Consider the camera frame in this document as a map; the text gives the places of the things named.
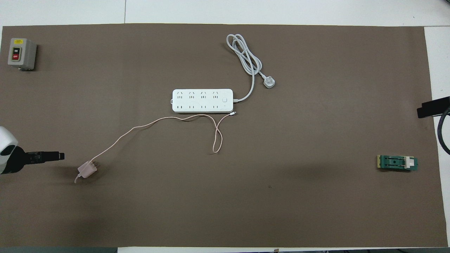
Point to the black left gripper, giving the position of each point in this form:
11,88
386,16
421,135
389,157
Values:
21,160

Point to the white power strip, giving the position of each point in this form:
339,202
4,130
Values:
202,102

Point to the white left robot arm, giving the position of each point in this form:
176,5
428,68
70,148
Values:
5,140

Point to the brown table mat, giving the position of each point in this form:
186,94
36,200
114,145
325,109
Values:
246,196

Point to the green knife switch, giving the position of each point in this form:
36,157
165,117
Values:
393,162

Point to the grey push-button switch box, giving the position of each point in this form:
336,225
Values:
23,52

